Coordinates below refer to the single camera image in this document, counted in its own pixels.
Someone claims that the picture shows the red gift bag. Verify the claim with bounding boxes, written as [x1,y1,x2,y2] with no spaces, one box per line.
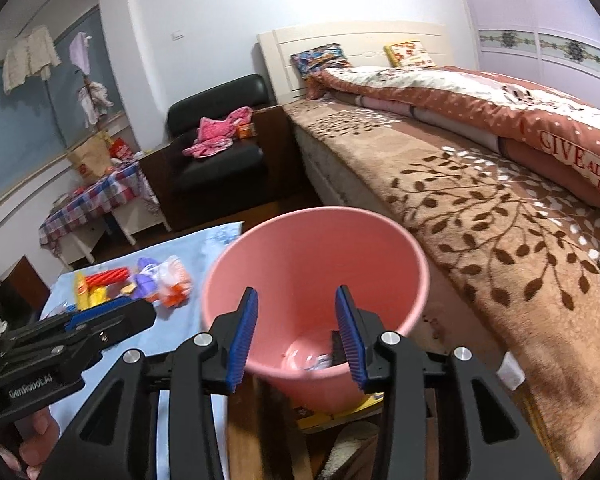
[108,138,134,162]

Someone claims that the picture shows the hanging lilac garment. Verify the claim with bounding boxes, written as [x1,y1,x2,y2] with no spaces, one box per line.
[69,32,92,76]

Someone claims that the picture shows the lilac wardrobe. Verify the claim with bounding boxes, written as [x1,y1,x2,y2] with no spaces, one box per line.
[466,0,600,108]

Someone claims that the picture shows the red foam fruit net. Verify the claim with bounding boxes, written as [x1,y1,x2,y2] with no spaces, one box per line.
[84,266,131,289]

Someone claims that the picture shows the brown paper shopping bag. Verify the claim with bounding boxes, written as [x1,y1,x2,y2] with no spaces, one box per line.
[67,130,112,184]

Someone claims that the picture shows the orange polka dot quilt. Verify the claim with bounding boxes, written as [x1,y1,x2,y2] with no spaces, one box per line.
[308,66,600,207]

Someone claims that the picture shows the yellow floral pillow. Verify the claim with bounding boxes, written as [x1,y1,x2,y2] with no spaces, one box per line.
[384,40,437,68]

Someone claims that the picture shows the hanging cream sweater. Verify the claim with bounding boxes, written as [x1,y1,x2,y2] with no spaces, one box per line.
[2,25,61,96]

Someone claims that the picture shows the pink clothing on armchair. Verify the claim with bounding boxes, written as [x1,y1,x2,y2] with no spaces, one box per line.
[183,106,253,159]

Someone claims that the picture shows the bed with brown blanket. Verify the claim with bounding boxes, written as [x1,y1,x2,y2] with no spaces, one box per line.
[285,100,600,479]

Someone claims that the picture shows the black leather armchair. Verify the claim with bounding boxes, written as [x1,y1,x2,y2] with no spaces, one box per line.
[161,74,271,226]

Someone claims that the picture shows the checkered cloth side table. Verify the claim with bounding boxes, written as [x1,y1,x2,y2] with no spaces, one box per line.
[38,162,159,257]

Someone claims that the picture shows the colourful patterned pillow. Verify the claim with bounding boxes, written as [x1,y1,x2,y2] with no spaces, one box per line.
[290,42,352,80]

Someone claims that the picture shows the purple face mask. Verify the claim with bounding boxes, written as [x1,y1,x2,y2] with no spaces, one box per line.
[131,257,163,304]

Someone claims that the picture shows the orange box on armchair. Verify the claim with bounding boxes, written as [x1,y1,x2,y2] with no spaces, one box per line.
[236,122,257,140]

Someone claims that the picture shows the dark wooden side cabinet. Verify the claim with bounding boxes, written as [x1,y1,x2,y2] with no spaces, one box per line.
[1,256,50,312]

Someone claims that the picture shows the person left hand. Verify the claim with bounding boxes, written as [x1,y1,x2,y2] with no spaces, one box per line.
[0,408,60,480]

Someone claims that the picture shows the pink plastic trash bucket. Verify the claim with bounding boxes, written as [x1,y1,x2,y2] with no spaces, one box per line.
[200,207,430,414]

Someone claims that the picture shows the yellow foam fruit net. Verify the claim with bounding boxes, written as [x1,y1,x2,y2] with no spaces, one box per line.
[73,272,109,311]

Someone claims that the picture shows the printed paper wrapper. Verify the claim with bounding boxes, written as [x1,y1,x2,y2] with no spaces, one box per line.
[287,348,332,372]

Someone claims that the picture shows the white wooden headboard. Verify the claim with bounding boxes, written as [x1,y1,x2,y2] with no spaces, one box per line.
[258,21,455,104]

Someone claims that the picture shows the hanging clothes on rack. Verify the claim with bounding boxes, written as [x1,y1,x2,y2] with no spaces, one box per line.
[78,75,114,129]

